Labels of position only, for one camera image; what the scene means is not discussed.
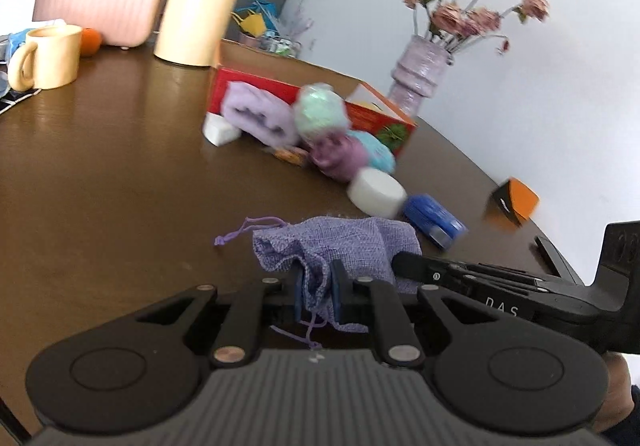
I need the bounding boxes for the orange fruit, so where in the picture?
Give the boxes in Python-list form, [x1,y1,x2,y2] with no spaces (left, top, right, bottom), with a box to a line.
[79,27,104,57]

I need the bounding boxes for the white rectangular sponge block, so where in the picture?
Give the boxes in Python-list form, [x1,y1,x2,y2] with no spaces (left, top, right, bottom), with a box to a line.
[202,113,241,146]

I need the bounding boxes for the yellow ceramic mug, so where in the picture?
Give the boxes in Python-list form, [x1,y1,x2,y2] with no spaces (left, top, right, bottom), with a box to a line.
[7,24,83,92]

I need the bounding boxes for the purple bath pouf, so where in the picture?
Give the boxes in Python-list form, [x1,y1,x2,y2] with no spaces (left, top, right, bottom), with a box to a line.
[309,133,370,183]

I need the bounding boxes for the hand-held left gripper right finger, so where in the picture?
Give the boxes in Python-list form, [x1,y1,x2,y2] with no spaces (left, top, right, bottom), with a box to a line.
[331,260,502,368]

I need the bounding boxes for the small orange snack wrapper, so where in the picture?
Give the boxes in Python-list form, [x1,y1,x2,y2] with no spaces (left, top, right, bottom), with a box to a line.
[273,148,310,168]

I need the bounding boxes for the lavender towel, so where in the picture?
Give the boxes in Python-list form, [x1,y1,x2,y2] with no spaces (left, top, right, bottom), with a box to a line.
[221,80,302,149]

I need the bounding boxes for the person's right hand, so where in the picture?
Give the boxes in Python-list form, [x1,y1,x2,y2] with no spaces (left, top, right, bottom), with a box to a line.
[602,353,635,434]

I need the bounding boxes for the purple woven sachet bag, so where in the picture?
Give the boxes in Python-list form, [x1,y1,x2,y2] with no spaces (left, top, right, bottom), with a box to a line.
[215,216,423,351]

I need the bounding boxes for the red orange cardboard box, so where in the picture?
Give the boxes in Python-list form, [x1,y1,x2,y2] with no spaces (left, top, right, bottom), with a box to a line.
[207,66,418,159]

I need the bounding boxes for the lavender ribbed vase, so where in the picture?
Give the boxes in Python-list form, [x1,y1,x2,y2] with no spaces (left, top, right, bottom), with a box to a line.
[389,34,454,119]

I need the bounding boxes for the pile of colourful toys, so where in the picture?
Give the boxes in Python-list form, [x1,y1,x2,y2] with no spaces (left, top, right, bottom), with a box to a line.
[231,0,314,58]

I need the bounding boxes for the light blue bath pouf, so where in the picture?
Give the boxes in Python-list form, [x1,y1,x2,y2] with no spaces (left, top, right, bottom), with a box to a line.
[347,130,397,175]

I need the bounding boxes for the orange and black small box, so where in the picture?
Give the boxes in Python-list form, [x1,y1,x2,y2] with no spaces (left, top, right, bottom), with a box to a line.
[482,177,541,229]

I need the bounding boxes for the dark striped flat object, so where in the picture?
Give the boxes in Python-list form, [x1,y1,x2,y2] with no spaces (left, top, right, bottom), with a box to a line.
[0,88,42,115]

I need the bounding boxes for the green bath pouf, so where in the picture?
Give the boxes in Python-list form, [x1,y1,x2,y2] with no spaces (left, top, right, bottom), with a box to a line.
[292,83,349,143]

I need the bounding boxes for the small printed box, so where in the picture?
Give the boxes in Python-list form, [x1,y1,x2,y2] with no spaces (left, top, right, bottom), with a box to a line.
[0,28,37,64]

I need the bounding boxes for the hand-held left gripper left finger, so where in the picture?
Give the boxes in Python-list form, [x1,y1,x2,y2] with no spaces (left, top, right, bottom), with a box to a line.
[135,262,307,368]

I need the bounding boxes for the blue plastic packet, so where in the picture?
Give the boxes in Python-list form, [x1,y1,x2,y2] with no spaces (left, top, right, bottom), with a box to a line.
[402,194,469,249]

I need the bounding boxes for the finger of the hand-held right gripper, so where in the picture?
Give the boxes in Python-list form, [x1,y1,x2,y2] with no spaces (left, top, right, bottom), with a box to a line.
[534,235,586,287]
[391,251,548,297]

